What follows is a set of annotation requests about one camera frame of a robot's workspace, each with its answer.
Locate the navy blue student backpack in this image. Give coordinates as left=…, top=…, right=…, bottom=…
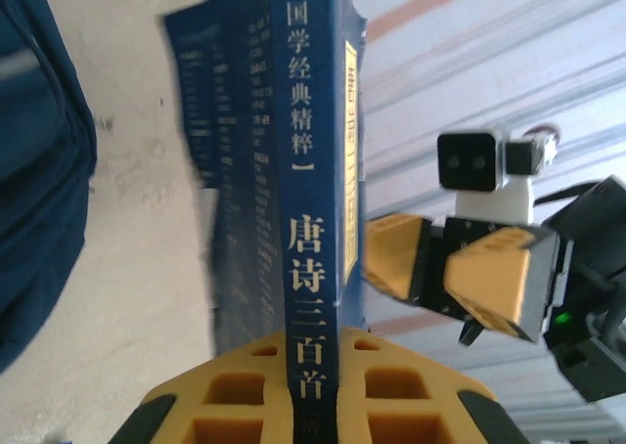
left=0, top=0, right=99, bottom=377

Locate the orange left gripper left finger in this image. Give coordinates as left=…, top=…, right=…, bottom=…
left=114, top=330, right=295, bottom=444

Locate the blue Chinese poetry book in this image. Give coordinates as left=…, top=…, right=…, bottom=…
left=156, top=0, right=371, bottom=444

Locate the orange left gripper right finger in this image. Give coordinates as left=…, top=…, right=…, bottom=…
left=335, top=326, right=532, bottom=444

